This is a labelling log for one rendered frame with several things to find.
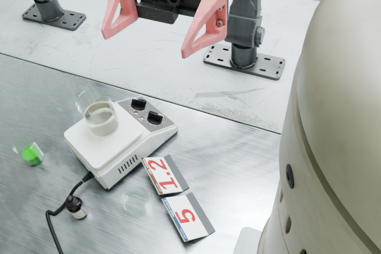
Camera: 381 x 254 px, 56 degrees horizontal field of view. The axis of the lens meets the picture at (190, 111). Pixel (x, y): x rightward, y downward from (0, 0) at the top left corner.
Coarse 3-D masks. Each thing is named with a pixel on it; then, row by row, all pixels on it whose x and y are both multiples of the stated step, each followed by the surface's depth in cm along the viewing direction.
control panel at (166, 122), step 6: (120, 102) 78; (126, 102) 79; (126, 108) 77; (132, 108) 78; (150, 108) 80; (132, 114) 76; (138, 114) 77; (144, 114) 77; (162, 114) 79; (138, 120) 75; (144, 120) 75; (162, 120) 77; (168, 120) 78; (144, 126) 73; (150, 126) 74; (156, 126) 75; (162, 126) 75
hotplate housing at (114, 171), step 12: (120, 108) 77; (156, 108) 81; (144, 132) 72; (156, 132) 74; (168, 132) 76; (132, 144) 71; (144, 144) 72; (156, 144) 75; (120, 156) 69; (132, 156) 71; (144, 156) 74; (108, 168) 68; (120, 168) 70; (132, 168) 74; (84, 180) 71; (108, 180) 70; (120, 180) 73
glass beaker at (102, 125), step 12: (84, 96) 67; (96, 96) 69; (108, 96) 66; (84, 108) 69; (108, 108) 65; (84, 120) 67; (96, 120) 65; (108, 120) 67; (96, 132) 68; (108, 132) 69
